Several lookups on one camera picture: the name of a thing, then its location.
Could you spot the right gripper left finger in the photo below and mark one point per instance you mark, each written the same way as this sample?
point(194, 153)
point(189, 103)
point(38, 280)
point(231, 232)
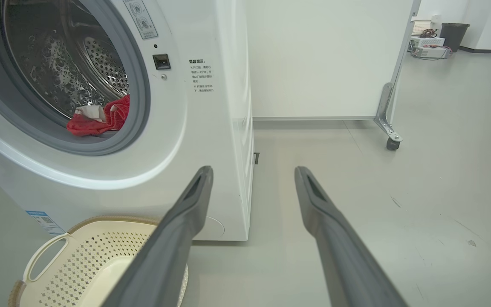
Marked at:
point(164, 256)

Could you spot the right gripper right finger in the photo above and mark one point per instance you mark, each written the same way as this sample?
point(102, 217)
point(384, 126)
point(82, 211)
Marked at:
point(343, 264)

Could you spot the red and white garment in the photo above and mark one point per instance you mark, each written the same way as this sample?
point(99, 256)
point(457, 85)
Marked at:
point(100, 121)

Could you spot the cream perforated laundry basket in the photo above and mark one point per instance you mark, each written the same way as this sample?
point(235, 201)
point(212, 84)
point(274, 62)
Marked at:
point(79, 264)

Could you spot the white front-load washing machine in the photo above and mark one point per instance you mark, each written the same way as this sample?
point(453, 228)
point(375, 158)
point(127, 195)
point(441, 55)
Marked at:
point(194, 140)

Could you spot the small white perforated basket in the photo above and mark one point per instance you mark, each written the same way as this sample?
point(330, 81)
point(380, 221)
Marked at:
point(421, 27)

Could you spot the blue energy label sticker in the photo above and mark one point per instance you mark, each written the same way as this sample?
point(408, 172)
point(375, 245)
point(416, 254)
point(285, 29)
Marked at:
point(45, 221)

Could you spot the white partition panel on casters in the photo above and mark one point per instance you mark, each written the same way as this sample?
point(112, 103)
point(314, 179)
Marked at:
point(322, 59)

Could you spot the grey electronics box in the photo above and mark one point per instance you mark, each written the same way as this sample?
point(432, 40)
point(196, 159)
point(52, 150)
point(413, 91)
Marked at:
point(431, 52)

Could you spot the grey instruction sticker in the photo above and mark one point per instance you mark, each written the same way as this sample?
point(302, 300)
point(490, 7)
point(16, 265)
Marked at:
point(141, 19)

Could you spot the white electronics box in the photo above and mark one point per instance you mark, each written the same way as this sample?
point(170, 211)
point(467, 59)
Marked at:
point(428, 41)

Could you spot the dark grey trash bin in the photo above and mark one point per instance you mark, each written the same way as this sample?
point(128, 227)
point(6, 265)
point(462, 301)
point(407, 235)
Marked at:
point(454, 37)

